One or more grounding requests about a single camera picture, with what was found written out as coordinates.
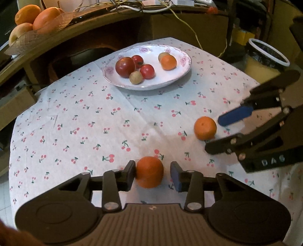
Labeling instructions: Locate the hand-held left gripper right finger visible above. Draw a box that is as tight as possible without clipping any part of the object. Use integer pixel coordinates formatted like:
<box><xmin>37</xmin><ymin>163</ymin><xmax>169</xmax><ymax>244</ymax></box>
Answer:
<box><xmin>170</xmin><ymin>161</ymin><xmax>251</xmax><ymax>212</ymax></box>

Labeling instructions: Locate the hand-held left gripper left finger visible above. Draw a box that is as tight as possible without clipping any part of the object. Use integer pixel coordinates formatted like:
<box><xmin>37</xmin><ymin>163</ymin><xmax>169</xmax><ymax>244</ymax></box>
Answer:
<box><xmin>58</xmin><ymin>160</ymin><xmax>136</xmax><ymax>212</ymax></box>

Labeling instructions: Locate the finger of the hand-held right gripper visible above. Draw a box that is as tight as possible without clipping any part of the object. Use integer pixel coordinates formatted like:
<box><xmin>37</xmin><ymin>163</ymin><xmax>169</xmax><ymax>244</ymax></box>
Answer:
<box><xmin>205</xmin><ymin>107</ymin><xmax>292</xmax><ymax>156</ymax></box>
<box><xmin>218</xmin><ymin>70</ymin><xmax>301</xmax><ymax>127</ymax></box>

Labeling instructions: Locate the small orange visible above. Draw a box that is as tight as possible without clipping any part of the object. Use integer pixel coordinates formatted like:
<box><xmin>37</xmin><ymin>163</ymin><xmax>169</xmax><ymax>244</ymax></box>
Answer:
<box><xmin>135</xmin><ymin>156</ymin><xmax>164</xmax><ymax>189</ymax></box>
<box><xmin>160</xmin><ymin>54</ymin><xmax>177</xmax><ymax>71</ymax></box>
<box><xmin>194</xmin><ymin>116</ymin><xmax>217</xmax><ymax>140</ymax></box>

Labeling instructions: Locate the white floral plate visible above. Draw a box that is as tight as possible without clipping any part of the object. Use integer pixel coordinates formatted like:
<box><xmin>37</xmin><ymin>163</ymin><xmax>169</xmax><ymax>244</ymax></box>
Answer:
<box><xmin>102</xmin><ymin>44</ymin><xmax>192</xmax><ymax>91</ymax></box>

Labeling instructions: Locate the small red tomato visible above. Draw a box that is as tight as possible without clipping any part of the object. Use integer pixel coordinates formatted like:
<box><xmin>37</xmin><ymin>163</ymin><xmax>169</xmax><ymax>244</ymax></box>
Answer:
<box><xmin>131</xmin><ymin>55</ymin><xmax>144</xmax><ymax>69</ymax></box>
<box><xmin>140</xmin><ymin>64</ymin><xmax>155</xmax><ymax>79</ymax></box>

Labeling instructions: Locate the large red apple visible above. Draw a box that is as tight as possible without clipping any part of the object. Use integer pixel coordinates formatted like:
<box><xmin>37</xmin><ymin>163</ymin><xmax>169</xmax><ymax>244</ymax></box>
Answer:
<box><xmin>115</xmin><ymin>57</ymin><xmax>136</xmax><ymax>78</ymax></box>

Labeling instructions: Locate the yellow trash bin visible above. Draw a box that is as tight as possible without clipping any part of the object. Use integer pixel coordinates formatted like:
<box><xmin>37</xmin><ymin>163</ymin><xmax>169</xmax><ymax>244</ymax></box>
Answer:
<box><xmin>244</xmin><ymin>38</ymin><xmax>290</xmax><ymax>85</ymax></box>

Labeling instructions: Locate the cherry print tablecloth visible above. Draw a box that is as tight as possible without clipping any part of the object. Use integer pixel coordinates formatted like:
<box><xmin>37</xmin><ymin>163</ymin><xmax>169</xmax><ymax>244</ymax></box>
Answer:
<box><xmin>9</xmin><ymin>37</ymin><xmax>303</xmax><ymax>246</ymax></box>

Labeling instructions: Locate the black bin liner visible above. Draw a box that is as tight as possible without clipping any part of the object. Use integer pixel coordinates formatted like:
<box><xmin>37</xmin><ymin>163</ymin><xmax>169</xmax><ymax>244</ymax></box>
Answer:
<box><xmin>248</xmin><ymin>41</ymin><xmax>288</xmax><ymax>72</ymax></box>

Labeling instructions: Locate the yellow box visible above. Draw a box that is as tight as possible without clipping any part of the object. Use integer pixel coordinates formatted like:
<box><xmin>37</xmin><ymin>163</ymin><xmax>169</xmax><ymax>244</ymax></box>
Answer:
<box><xmin>232</xmin><ymin>28</ymin><xmax>255</xmax><ymax>46</ymax></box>

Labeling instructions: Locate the dark storage shelf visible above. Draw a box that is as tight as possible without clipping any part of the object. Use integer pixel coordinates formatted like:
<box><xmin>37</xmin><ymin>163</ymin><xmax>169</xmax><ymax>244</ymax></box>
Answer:
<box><xmin>227</xmin><ymin>0</ymin><xmax>303</xmax><ymax>65</ymax></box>

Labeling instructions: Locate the dark red clothing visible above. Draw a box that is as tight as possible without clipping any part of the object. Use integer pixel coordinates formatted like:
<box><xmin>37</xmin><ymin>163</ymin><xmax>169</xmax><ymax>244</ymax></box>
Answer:
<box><xmin>0</xmin><ymin>220</ymin><xmax>44</xmax><ymax>246</ymax></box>

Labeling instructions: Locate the glass fruit dish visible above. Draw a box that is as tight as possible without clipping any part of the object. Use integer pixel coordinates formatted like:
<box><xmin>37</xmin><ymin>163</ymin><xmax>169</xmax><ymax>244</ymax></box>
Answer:
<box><xmin>5</xmin><ymin>12</ymin><xmax>78</xmax><ymax>56</ymax></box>

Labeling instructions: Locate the large orange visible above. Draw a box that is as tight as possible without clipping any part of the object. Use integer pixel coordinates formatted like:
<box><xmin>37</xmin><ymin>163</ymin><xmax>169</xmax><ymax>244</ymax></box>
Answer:
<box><xmin>15</xmin><ymin>4</ymin><xmax>42</xmax><ymax>25</ymax></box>
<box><xmin>33</xmin><ymin>7</ymin><xmax>62</xmax><ymax>34</ymax></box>

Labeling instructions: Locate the pale yellow apple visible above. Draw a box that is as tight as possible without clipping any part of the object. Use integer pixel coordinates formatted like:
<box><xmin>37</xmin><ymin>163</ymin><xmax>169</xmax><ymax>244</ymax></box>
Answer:
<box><xmin>9</xmin><ymin>23</ymin><xmax>34</xmax><ymax>46</ymax></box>

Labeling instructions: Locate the black television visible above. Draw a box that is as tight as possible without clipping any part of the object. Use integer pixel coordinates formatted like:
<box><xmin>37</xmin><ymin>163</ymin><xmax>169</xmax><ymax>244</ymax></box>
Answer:
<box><xmin>0</xmin><ymin>0</ymin><xmax>19</xmax><ymax>49</ymax></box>

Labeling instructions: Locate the yellow cable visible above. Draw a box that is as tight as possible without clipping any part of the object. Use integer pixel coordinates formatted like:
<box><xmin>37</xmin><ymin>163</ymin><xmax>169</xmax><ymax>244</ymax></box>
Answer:
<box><xmin>163</xmin><ymin>7</ymin><xmax>228</xmax><ymax>58</ymax></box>

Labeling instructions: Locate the white cable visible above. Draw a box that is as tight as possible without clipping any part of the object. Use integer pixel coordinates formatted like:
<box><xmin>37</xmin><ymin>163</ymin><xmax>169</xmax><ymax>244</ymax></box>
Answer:
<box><xmin>106</xmin><ymin>2</ymin><xmax>174</xmax><ymax>14</ymax></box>

